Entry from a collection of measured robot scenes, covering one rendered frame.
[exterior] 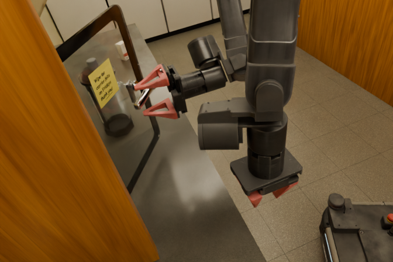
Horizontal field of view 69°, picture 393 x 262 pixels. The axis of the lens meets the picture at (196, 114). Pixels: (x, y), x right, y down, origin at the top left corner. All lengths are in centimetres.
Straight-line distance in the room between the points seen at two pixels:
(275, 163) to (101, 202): 28
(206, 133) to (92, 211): 24
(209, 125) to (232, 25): 35
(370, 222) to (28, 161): 145
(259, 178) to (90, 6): 333
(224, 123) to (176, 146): 51
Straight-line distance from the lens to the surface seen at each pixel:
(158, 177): 84
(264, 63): 36
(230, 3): 73
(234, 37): 69
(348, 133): 234
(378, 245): 155
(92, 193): 50
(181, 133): 94
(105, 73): 62
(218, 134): 41
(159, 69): 65
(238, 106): 41
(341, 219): 154
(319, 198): 193
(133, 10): 370
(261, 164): 45
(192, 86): 65
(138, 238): 62
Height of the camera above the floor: 157
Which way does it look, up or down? 39 degrees down
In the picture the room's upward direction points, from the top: 11 degrees counter-clockwise
